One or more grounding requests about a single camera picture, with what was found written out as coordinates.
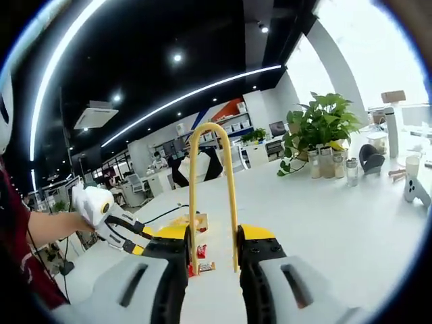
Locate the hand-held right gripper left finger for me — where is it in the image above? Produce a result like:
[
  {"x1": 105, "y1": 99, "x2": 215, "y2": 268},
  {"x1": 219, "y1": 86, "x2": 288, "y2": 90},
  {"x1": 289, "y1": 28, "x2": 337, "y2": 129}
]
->
[{"x1": 50, "y1": 225, "x2": 190, "y2": 324}]

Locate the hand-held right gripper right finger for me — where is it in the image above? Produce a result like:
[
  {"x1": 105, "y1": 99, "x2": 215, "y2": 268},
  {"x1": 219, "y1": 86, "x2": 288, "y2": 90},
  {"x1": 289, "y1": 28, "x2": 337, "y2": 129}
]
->
[{"x1": 236, "y1": 223, "x2": 375, "y2": 324}]

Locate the beige hexagonal container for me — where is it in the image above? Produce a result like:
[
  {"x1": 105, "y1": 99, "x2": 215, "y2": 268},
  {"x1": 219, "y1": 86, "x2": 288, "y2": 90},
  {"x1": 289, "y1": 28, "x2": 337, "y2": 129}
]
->
[{"x1": 168, "y1": 211, "x2": 210, "y2": 234}]

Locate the person's left hand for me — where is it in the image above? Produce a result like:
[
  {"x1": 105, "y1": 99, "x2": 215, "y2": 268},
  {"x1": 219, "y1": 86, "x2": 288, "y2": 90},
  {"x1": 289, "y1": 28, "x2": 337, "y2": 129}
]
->
[{"x1": 72, "y1": 214, "x2": 99, "y2": 237}]

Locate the white mesh office chair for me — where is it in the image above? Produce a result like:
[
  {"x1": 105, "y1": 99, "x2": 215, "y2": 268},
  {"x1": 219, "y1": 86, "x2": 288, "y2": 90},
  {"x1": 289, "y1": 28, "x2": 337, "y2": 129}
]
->
[{"x1": 126, "y1": 173, "x2": 144, "y2": 195}]

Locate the white office desk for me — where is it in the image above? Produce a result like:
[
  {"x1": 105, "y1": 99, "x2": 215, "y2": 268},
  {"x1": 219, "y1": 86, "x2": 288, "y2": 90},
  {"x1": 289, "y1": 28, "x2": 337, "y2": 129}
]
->
[{"x1": 121, "y1": 168, "x2": 176, "y2": 207}]

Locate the ceiling air conditioner unit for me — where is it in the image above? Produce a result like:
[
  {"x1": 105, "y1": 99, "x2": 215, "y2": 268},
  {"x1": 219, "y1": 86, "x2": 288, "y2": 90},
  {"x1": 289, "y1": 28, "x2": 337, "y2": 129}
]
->
[{"x1": 73, "y1": 100, "x2": 119, "y2": 131}]

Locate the chair with black white shirt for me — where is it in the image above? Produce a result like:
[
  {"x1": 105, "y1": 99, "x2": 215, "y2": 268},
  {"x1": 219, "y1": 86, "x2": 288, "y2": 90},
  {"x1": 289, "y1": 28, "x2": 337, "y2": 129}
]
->
[{"x1": 171, "y1": 148, "x2": 224, "y2": 188}]

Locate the white cabinet desk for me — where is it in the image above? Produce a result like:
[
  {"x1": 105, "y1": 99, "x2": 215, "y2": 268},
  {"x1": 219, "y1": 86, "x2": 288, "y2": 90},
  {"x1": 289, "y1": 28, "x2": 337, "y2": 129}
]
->
[{"x1": 236, "y1": 138, "x2": 288, "y2": 169}]

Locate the shelf of white storage bins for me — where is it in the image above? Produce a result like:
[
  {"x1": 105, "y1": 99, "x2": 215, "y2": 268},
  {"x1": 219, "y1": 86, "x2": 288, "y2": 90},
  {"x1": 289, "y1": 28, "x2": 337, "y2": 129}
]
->
[{"x1": 175, "y1": 103, "x2": 253, "y2": 142}]

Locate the small potted plant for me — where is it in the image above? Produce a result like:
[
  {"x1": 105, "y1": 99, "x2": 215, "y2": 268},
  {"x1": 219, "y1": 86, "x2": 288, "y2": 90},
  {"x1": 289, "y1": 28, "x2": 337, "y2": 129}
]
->
[{"x1": 241, "y1": 128, "x2": 268, "y2": 146}]

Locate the black desk monitor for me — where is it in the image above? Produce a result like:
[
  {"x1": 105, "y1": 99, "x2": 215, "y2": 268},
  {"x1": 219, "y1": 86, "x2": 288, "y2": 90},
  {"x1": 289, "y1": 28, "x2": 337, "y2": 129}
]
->
[{"x1": 269, "y1": 120, "x2": 287, "y2": 138}]

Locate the straight ceiling light strip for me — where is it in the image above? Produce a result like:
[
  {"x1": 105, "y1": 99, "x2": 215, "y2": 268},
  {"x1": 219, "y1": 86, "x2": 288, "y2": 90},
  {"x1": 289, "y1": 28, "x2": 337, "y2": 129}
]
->
[{"x1": 29, "y1": 0, "x2": 108, "y2": 161}]

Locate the brown paper bag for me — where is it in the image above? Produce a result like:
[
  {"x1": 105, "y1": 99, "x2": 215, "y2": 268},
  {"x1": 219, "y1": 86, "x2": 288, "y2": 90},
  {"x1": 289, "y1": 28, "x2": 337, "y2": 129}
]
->
[{"x1": 286, "y1": 121, "x2": 310, "y2": 161}]

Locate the dark grey curved holder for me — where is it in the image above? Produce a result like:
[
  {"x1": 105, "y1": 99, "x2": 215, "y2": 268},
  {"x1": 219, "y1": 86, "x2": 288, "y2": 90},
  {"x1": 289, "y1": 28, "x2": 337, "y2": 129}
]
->
[{"x1": 358, "y1": 143, "x2": 386, "y2": 176}]

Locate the large green potted plant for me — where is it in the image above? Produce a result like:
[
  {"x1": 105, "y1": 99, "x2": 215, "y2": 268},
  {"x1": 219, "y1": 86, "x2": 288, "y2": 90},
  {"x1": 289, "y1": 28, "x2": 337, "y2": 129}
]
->
[{"x1": 277, "y1": 91, "x2": 362, "y2": 177}]

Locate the white game controller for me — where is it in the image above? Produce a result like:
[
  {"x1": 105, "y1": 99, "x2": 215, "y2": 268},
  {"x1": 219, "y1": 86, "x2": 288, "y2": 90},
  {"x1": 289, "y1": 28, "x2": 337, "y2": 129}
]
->
[{"x1": 404, "y1": 173, "x2": 432, "y2": 208}]

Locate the curved ceiling light strip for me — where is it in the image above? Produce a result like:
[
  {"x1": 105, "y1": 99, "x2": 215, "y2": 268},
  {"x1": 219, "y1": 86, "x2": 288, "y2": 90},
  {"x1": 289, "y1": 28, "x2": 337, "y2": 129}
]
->
[{"x1": 101, "y1": 64, "x2": 283, "y2": 149}]

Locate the white paper cup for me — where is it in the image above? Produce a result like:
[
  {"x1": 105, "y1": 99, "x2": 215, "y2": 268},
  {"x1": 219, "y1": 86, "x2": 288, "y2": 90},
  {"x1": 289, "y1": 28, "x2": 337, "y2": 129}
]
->
[{"x1": 404, "y1": 155, "x2": 421, "y2": 177}]

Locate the white thermos bottle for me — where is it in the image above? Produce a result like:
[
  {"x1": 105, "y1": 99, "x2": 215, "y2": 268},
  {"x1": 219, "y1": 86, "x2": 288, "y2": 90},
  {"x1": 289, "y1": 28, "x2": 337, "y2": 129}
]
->
[{"x1": 384, "y1": 107, "x2": 402, "y2": 159}]

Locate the narrow bright window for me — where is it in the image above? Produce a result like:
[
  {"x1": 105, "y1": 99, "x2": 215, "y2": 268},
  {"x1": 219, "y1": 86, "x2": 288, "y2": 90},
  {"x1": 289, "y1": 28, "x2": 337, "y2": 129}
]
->
[{"x1": 285, "y1": 33, "x2": 335, "y2": 105}]

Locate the small cardboard box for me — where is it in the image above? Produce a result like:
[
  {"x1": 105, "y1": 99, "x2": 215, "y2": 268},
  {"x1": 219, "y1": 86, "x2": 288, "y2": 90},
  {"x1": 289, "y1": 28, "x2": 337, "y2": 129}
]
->
[{"x1": 381, "y1": 90, "x2": 407, "y2": 104}]

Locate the wide bright window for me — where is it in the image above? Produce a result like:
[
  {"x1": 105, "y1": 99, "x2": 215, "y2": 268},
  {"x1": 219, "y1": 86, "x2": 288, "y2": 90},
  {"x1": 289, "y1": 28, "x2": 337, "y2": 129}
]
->
[{"x1": 317, "y1": 0, "x2": 429, "y2": 109}]

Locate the black power cable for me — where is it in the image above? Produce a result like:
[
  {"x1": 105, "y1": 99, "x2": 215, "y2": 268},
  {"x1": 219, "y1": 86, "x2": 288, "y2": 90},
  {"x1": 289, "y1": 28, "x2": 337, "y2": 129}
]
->
[{"x1": 143, "y1": 202, "x2": 200, "y2": 225}]

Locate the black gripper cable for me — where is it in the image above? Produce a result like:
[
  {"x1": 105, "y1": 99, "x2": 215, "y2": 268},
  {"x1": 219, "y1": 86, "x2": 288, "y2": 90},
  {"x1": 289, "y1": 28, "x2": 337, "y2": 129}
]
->
[{"x1": 26, "y1": 229, "x2": 74, "y2": 303}]

